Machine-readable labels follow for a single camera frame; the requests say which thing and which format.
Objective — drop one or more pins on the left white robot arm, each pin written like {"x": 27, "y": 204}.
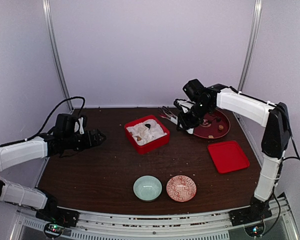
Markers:
{"x": 19, "y": 152}

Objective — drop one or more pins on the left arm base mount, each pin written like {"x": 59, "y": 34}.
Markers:
{"x": 58, "y": 219}

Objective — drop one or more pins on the red square box lid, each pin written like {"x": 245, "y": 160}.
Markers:
{"x": 228, "y": 156}

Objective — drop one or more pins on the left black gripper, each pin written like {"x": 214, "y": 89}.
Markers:
{"x": 89, "y": 142}

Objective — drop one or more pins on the aluminium frame post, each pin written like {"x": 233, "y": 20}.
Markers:
{"x": 253, "y": 36}
{"x": 53, "y": 43}

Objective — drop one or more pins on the red patterned ceramic bowl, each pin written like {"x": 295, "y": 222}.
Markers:
{"x": 181, "y": 188}

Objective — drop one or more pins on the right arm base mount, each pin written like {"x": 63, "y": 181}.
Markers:
{"x": 252, "y": 220}

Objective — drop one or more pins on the red square chocolate box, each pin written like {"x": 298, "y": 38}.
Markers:
{"x": 152, "y": 145}

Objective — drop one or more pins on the aluminium front rail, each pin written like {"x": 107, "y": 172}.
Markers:
{"x": 213, "y": 225}

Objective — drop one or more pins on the right aluminium frame post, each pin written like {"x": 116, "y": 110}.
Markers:
{"x": 253, "y": 36}

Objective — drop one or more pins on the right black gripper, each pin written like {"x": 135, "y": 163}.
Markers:
{"x": 186, "y": 124}

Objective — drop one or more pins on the dark red round tray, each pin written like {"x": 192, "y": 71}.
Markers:
{"x": 210, "y": 124}

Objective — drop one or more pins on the white handled serving tongs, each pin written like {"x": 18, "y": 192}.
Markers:
{"x": 166, "y": 113}

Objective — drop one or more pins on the left aluminium frame post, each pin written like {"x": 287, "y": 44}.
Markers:
{"x": 53, "y": 43}

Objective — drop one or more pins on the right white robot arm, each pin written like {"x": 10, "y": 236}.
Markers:
{"x": 272, "y": 117}

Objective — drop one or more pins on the pale green ceramic bowl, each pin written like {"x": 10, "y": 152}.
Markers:
{"x": 147, "y": 188}

